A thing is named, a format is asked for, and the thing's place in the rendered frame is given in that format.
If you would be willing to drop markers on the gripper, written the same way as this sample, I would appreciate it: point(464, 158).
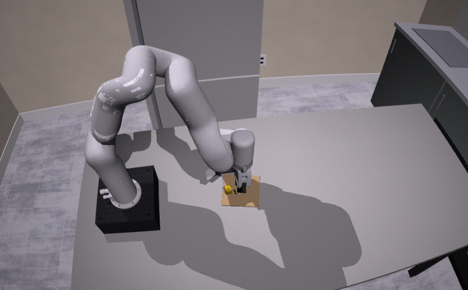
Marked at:
point(242, 179)

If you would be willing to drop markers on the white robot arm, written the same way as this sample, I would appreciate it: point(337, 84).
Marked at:
point(141, 66)

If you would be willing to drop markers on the tan flat square mat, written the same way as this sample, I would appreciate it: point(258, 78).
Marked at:
point(249, 199)

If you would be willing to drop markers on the yellow die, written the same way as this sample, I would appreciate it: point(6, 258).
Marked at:
point(228, 189)

